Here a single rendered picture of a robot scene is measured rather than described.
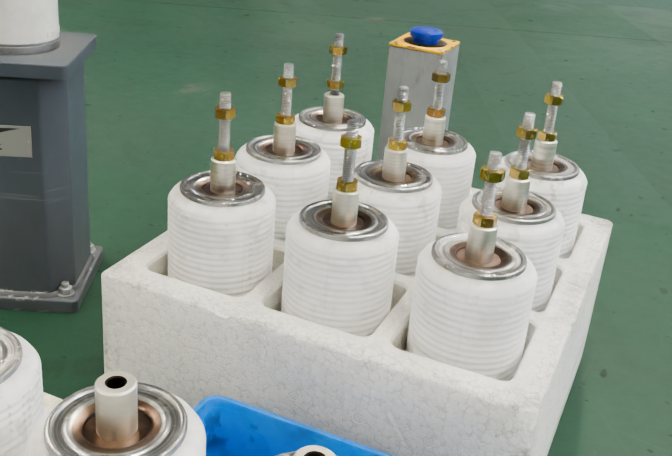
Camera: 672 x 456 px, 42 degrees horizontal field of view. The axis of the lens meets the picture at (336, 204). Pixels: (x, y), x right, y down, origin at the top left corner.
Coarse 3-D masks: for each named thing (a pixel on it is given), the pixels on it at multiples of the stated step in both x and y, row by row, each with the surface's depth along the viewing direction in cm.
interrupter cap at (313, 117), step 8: (304, 112) 99; (312, 112) 99; (320, 112) 99; (344, 112) 100; (352, 112) 100; (304, 120) 96; (312, 120) 96; (320, 120) 97; (344, 120) 98; (360, 120) 98; (320, 128) 95; (328, 128) 94; (336, 128) 94; (344, 128) 95; (360, 128) 96
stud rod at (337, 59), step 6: (336, 36) 94; (342, 36) 94; (336, 42) 94; (342, 42) 94; (336, 60) 95; (336, 66) 95; (336, 72) 95; (336, 78) 95; (330, 90) 96; (336, 90) 96
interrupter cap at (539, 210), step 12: (480, 192) 81; (480, 204) 79; (528, 204) 80; (540, 204) 80; (552, 204) 80; (504, 216) 77; (516, 216) 77; (528, 216) 77; (540, 216) 78; (552, 216) 78
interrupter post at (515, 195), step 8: (512, 184) 78; (520, 184) 78; (528, 184) 78; (504, 192) 79; (512, 192) 78; (520, 192) 78; (528, 192) 79; (504, 200) 79; (512, 200) 78; (520, 200) 78; (504, 208) 79; (512, 208) 79; (520, 208) 79
